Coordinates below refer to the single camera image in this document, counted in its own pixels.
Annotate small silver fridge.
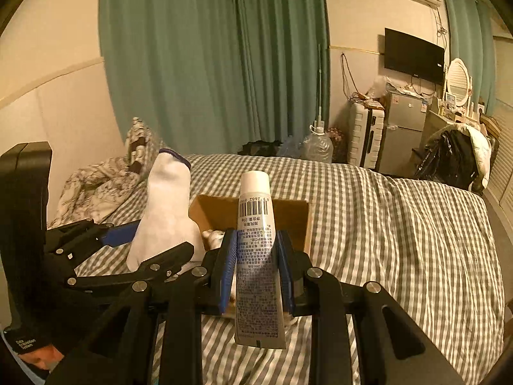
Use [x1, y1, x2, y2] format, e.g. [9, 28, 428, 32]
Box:
[379, 90, 434, 175]

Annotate glossy black bag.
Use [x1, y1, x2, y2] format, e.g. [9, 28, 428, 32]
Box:
[414, 144, 446, 181]

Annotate beige dressing table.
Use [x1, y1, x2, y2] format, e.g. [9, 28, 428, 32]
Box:
[423, 109, 482, 146]

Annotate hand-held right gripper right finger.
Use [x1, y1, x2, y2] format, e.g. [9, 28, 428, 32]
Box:
[276, 230, 466, 385]

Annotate white oval mirror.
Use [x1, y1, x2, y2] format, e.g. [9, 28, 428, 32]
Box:
[444, 58, 475, 107]

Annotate dried flower bunch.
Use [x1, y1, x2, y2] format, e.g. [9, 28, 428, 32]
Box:
[326, 127, 349, 157]

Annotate black wall television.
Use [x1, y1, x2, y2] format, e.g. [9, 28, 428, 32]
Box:
[384, 27, 446, 85]

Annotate narrow green curtain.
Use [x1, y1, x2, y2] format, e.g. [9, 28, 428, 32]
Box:
[439, 0, 498, 118]

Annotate cardboard box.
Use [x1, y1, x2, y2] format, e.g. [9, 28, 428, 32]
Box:
[188, 194, 313, 257]

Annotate white ribbed suitcase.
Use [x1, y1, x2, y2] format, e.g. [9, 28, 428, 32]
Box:
[348, 102, 386, 169]

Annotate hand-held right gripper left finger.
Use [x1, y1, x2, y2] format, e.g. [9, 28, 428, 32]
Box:
[52, 228, 238, 385]

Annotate leaf patterned pillow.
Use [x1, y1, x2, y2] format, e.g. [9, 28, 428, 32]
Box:
[125, 117, 166, 173]

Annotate white tube with barcode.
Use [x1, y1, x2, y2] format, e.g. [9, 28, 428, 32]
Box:
[233, 170, 288, 349]

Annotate black backpack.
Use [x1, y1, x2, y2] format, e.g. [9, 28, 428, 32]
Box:
[439, 130, 480, 187]

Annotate large clear water jug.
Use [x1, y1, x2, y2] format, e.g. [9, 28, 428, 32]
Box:
[301, 125, 334, 164]

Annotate louvred cabinet door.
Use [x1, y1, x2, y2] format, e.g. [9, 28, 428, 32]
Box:
[481, 36, 513, 218]

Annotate leaf patterned quilt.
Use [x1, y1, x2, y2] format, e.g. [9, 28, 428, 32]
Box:
[56, 156, 150, 226]

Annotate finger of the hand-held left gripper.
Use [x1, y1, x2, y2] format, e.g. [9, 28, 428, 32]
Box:
[44, 218, 142, 266]
[60, 242, 196, 295]

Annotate wide green curtain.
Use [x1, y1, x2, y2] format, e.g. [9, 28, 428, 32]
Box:
[98, 0, 332, 162]

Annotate white sock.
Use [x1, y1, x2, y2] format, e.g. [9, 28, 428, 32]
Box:
[126, 148, 206, 272]

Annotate grey checkered bed sheet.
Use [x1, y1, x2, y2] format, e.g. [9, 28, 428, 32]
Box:
[52, 153, 506, 385]

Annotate hanging wall cables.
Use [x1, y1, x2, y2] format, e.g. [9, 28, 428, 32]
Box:
[340, 52, 362, 102]

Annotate white pole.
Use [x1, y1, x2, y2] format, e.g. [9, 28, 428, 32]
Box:
[316, 45, 326, 130]

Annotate person's left hand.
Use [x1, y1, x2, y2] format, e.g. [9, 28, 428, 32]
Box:
[24, 347, 65, 374]

